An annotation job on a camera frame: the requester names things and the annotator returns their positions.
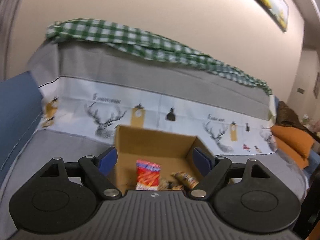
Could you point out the small framed picture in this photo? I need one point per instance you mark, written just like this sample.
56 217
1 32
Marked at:
316 87

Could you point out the brown cardboard box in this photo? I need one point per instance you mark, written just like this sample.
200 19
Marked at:
173 152

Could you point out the green checkered cloth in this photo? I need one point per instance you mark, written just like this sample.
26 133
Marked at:
147 46

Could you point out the orange cushion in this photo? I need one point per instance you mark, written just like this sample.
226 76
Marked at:
300 158
297 139

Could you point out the round puffed grain cake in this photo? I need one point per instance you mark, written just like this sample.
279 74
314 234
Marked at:
185 179

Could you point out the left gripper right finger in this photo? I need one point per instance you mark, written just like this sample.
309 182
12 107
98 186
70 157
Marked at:
213 171

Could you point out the red orange spicy snack packet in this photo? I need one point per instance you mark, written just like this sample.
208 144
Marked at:
148 175

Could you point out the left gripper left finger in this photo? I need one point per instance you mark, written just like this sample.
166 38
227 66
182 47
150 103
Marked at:
95 171

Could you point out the grey deer print cloth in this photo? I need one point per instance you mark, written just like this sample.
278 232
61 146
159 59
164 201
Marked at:
90 89

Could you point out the grey curtain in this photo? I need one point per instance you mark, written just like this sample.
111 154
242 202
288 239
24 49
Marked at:
9 10

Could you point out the brown blanket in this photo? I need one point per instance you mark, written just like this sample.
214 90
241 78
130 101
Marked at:
287 117

